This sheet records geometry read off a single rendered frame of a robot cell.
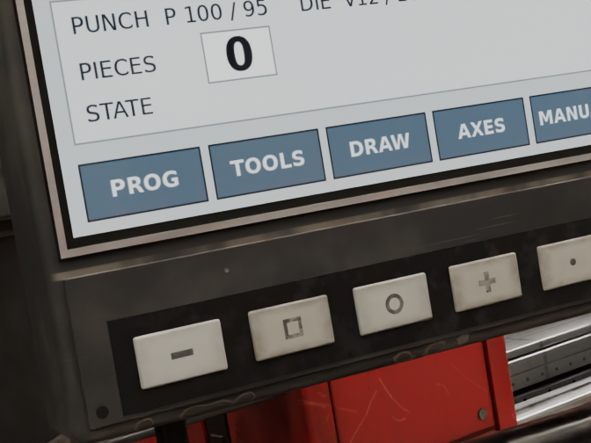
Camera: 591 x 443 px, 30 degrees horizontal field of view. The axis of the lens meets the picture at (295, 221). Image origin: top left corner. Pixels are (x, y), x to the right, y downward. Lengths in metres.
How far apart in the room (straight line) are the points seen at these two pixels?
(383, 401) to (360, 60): 0.56
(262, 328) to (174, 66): 0.11
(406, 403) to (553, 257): 0.51
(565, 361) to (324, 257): 1.45
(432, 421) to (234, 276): 0.61
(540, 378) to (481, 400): 0.77
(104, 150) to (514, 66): 0.20
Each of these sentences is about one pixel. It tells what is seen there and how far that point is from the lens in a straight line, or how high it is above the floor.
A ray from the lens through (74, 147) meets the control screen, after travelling 0.44.
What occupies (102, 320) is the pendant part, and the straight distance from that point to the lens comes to 0.44.
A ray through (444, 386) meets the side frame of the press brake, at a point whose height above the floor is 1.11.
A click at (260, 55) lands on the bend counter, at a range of 0.47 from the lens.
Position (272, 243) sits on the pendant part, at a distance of 0.46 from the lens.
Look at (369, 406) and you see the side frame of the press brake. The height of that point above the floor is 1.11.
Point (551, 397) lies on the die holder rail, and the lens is 1.55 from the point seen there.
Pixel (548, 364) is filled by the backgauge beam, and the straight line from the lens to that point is 1.87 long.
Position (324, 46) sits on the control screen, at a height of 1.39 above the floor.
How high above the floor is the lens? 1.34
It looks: 3 degrees down
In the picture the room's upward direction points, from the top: 9 degrees counter-clockwise
